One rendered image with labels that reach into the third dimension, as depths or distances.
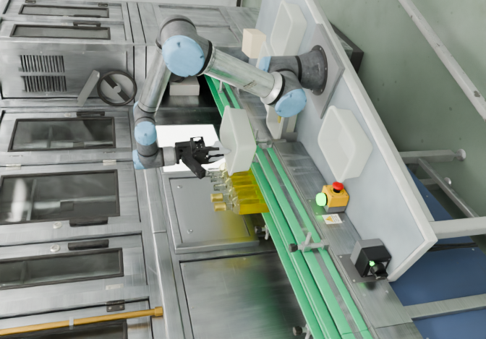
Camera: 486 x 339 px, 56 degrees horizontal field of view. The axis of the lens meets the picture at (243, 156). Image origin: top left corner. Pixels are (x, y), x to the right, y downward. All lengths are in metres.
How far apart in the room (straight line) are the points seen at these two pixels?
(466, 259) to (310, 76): 0.82
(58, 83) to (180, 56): 1.38
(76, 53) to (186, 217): 1.12
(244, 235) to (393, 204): 0.69
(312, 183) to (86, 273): 0.89
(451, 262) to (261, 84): 0.86
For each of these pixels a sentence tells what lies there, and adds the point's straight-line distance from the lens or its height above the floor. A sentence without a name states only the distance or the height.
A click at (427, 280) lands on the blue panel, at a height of 0.61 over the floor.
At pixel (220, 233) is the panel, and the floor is 1.13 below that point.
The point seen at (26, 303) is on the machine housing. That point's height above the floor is 1.82.
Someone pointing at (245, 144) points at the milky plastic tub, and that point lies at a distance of 1.58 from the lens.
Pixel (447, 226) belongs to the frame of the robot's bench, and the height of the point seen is 0.63.
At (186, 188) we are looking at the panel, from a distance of 2.06.
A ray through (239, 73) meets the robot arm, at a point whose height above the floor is 1.13.
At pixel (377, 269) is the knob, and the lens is 1.42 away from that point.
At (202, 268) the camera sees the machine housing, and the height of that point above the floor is 1.23.
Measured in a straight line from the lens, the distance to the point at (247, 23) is 3.01.
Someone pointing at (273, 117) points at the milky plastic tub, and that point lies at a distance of 2.11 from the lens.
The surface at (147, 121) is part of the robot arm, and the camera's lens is 1.64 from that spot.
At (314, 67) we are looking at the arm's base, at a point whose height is 0.81.
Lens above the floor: 1.54
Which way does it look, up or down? 16 degrees down
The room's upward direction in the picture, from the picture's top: 93 degrees counter-clockwise
